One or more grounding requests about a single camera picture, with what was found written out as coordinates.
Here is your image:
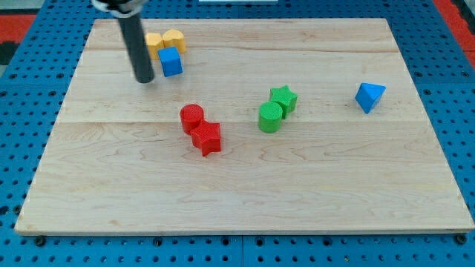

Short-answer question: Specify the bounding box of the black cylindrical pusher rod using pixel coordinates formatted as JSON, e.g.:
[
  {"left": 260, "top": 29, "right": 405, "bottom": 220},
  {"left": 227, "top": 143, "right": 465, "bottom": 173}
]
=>
[{"left": 118, "top": 13, "right": 154, "bottom": 83}]

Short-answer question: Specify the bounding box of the silver rod mount collar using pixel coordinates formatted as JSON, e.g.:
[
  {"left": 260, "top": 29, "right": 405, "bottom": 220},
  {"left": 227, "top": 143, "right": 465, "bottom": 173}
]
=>
[{"left": 91, "top": 0, "right": 148, "bottom": 18}]

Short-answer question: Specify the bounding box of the blue cube block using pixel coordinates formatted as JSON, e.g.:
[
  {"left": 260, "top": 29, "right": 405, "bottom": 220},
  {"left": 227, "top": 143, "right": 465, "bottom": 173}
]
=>
[{"left": 157, "top": 47, "right": 183, "bottom": 77}]

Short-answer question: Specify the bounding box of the blue triangle block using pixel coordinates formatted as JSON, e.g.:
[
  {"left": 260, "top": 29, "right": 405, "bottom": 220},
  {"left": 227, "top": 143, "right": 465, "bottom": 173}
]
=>
[{"left": 355, "top": 82, "right": 386, "bottom": 113}]

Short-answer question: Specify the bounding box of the yellow pentagon block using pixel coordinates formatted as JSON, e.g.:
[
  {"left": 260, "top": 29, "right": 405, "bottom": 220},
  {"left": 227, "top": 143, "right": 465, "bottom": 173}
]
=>
[{"left": 145, "top": 33, "right": 164, "bottom": 60}]

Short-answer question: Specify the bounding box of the yellow heart block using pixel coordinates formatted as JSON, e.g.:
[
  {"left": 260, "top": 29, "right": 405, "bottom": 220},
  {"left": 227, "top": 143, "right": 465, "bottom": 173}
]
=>
[{"left": 163, "top": 29, "right": 187, "bottom": 53}]

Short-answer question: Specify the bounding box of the red cylinder block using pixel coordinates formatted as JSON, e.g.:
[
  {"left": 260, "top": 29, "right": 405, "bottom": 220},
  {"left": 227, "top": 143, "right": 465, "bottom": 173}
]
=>
[{"left": 180, "top": 104, "right": 204, "bottom": 134}]

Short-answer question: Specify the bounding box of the red star block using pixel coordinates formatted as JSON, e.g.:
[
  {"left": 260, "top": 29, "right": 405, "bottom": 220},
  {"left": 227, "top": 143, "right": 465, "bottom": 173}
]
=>
[{"left": 190, "top": 120, "right": 221, "bottom": 156}]

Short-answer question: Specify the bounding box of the green cylinder block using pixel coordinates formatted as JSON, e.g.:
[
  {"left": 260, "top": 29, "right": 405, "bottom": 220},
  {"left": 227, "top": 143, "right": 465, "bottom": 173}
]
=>
[{"left": 258, "top": 102, "right": 283, "bottom": 134}]

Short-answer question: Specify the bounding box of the green star block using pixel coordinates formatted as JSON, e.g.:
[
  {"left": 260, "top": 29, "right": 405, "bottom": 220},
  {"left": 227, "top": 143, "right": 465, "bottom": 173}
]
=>
[{"left": 269, "top": 85, "right": 298, "bottom": 119}]

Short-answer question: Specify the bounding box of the wooden board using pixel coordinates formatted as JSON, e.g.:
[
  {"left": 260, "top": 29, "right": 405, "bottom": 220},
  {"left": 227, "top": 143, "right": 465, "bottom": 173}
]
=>
[{"left": 15, "top": 19, "right": 474, "bottom": 236}]

